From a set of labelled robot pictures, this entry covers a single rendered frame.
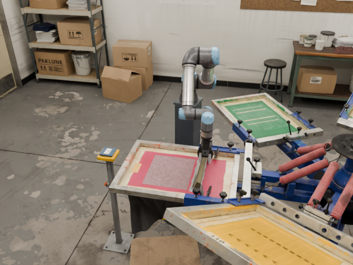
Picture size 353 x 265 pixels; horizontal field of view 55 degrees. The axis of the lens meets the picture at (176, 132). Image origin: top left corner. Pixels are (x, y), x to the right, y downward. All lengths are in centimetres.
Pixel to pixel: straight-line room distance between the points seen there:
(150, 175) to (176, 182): 19
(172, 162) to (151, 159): 16
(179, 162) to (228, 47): 370
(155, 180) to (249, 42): 395
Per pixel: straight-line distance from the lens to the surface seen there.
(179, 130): 283
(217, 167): 241
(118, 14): 617
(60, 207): 367
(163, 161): 246
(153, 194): 213
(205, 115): 208
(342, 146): 218
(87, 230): 337
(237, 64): 597
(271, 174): 227
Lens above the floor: 239
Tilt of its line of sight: 31 degrees down
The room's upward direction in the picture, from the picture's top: straight up
